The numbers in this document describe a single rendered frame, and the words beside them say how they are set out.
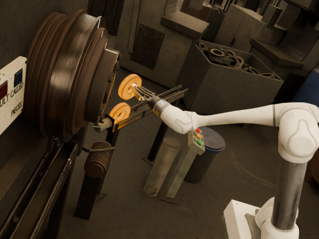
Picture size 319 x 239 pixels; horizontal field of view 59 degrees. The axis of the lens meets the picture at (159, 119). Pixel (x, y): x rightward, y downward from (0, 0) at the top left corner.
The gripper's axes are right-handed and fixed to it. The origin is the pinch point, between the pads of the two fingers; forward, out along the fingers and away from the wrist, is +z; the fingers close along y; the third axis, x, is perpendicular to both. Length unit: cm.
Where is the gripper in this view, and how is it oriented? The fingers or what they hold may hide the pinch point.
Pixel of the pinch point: (131, 84)
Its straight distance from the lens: 157.7
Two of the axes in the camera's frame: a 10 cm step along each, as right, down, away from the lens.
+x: 3.5, -7.7, -5.3
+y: 5.8, -2.7, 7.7
